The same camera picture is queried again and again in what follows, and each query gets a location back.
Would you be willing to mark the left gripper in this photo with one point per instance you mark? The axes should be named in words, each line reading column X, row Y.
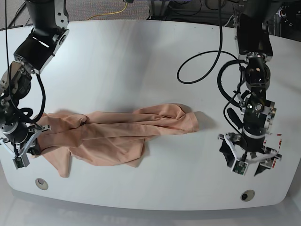
column 247, row 143

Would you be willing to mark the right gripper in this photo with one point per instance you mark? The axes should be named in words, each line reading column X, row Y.
column 19, row 139

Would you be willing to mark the peach t-shirt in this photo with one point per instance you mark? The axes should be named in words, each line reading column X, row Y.
column 109, row 139

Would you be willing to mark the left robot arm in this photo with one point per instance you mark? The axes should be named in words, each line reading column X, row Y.
column 254, row 51

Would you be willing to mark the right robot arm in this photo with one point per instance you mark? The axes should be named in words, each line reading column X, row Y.
column 50, row 20

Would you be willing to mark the red tape rectangle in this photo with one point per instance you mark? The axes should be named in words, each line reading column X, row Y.
column 272, row 142

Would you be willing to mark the right table grommet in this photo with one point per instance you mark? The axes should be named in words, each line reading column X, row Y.
column 247, row 196

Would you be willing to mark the table grommet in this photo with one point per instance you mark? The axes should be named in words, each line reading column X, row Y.
column 41, row 184
column 247, row 196

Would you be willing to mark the left table grommet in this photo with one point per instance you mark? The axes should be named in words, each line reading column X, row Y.
column 41, row 184

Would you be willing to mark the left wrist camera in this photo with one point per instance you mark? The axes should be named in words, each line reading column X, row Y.
column 239, row 167

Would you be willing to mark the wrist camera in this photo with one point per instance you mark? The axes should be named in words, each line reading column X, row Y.
column 239, row 167
column 21, row 161

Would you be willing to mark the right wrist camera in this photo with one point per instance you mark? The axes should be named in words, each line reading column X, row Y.
column 21, row 161

